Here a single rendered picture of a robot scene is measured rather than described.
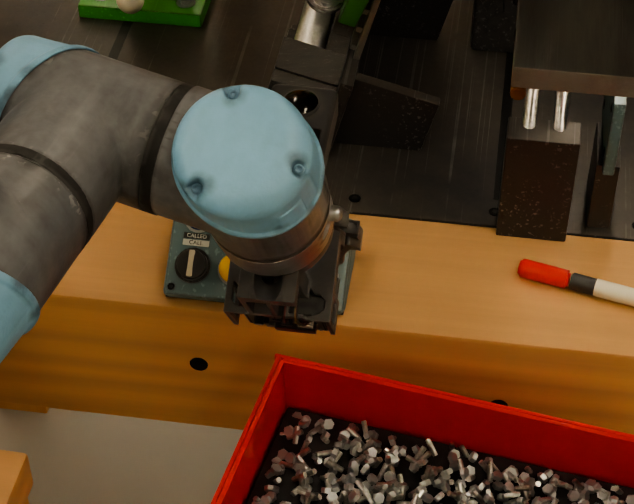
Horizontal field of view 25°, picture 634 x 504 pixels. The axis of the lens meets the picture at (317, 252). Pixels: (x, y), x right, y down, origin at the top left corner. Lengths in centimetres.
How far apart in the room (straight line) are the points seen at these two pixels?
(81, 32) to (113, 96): 74
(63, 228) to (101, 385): 57
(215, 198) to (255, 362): 50
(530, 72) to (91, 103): 40
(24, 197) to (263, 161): 12
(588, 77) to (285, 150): 38
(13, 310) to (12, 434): 162
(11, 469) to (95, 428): 114
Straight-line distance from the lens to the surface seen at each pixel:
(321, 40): 134
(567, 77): 108
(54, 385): 132
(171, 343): 124
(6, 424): 235
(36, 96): 79
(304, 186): 75
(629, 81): 108
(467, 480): 111
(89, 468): 227
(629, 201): 133
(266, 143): 75
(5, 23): 156
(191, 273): 119
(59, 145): 76
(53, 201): 74
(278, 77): 132
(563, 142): 121
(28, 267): 72
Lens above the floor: 175
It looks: 43 degrees down
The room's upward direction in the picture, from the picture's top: straight up
